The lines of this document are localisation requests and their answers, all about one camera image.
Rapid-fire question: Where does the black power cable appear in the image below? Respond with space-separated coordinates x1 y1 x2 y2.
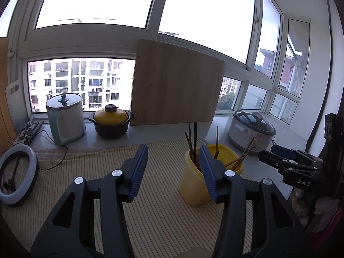
7 129 69 171

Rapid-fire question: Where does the beige fluffy cloth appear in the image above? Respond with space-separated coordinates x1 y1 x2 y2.
292 187 339 221

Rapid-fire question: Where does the white cutting board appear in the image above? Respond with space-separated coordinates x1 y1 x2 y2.
5 79 29 135

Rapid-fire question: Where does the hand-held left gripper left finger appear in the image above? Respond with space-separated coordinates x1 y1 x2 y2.
30 144 149 258

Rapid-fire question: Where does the pink cloth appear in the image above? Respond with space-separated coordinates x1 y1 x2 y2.
309 210 342 245

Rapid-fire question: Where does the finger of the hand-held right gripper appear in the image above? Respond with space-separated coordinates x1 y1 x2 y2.
270 144 323 167
259 150 299 180

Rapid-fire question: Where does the yellow plastic utensil container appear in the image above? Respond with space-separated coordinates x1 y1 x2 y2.
179 144 244 206

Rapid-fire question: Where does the black folded tripod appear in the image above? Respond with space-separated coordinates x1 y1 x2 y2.
17 120 45 146

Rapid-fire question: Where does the light wooden board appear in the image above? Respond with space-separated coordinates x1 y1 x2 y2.
130 39 226 126

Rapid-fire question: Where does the brown wooden panel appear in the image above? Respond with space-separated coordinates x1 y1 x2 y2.
0 37 18 154

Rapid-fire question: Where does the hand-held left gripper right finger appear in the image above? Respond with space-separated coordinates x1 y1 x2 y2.
198 145 315 258

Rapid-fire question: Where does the white floral rice cooker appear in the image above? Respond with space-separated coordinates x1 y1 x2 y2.
227 110 277 155

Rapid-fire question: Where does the white and teal electric kettle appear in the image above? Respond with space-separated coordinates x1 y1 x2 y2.
46 93 86 146

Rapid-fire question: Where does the white ring light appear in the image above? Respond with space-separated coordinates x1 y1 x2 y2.
0 144 38 207

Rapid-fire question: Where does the black pot with yellow lid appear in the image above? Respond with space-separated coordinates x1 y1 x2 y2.
89 104 134 140

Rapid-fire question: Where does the striped tablecloth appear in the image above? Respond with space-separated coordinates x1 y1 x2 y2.
0 137 269 258

